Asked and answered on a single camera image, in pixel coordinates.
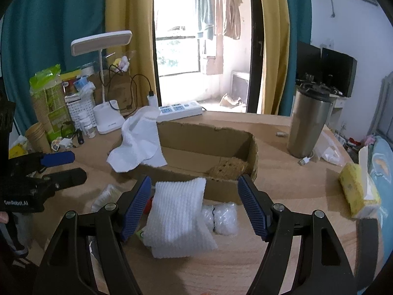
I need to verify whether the cotton swab bag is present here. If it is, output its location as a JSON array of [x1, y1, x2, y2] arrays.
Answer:
[[91, 184, 122, 212]]

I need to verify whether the bubble wrap roll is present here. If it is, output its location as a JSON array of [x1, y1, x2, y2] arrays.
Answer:
[[202, 203, 239, 236]]

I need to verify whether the white waffle knit towel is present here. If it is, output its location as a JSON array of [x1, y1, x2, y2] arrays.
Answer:
[[142, 177, 217, 259]]

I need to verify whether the stack of paper cups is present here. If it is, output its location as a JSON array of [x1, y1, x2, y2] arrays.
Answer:
[[25, 123, 52, 154]]

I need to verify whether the brown loofah sponge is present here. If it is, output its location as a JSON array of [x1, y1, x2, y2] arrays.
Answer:
[[208, 157, 249, 180]]

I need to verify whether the white pill bottle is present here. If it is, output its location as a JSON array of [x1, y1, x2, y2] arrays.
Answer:
[[81, 117, 96, 139]]

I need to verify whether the brown cardboard box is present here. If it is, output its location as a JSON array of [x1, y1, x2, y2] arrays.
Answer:
[[121, 121, 258, 204]]

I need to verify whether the white perforated basket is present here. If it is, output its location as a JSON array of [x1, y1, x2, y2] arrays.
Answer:
[[65, 93, 97, 129]]

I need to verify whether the white usb plug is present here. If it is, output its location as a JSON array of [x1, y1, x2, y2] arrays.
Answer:
[[298, 156, 312, 166]]

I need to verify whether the white cloth on box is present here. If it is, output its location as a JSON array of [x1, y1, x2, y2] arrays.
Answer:
[[107, 106, 167, 173]]

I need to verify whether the white desk lamp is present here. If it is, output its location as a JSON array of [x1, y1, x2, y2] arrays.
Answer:
[[70, 30, 133, 135]]

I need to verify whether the green paper cup package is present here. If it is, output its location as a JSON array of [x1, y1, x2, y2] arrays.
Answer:
[[29, 64, 71, 143]]

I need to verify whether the clear plastic bag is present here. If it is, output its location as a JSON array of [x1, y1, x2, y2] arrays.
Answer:
[[314, 131, 345, 166]]

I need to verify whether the brown paper bag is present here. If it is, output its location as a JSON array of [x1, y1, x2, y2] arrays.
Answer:
[[88, 70, 136, 116]]

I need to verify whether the yellow tissue pack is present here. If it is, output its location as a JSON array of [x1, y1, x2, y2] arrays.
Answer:
[[339, 147, 381, 219]]

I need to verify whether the white power strip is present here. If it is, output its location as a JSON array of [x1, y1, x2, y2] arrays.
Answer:
[[156, 101, 202, 122]]

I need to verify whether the stainless steel tumbler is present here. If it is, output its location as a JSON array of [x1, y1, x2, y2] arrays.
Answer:
[[286, 83, 332, 159]]

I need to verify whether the teal curtain left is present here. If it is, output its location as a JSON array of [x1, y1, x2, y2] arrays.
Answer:
[[1, 0, 105, 132]]

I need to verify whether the black monitor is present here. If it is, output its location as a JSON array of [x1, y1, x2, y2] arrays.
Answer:
[[296, 41, 358, 98]]

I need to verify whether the yellow curtain left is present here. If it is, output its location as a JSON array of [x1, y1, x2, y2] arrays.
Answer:
[[104, 0, 158, 108]]

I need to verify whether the yellow curtain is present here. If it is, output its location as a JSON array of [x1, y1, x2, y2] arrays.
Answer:
[[104, 0, 158, 108], [260, 0, 290, 115]]

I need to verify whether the yellow curtain right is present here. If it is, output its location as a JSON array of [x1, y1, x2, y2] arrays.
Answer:
[[260, 0, 290, 115]]

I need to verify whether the black charger cable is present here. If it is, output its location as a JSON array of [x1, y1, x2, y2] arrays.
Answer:
[[99, 64, 155, 113]]

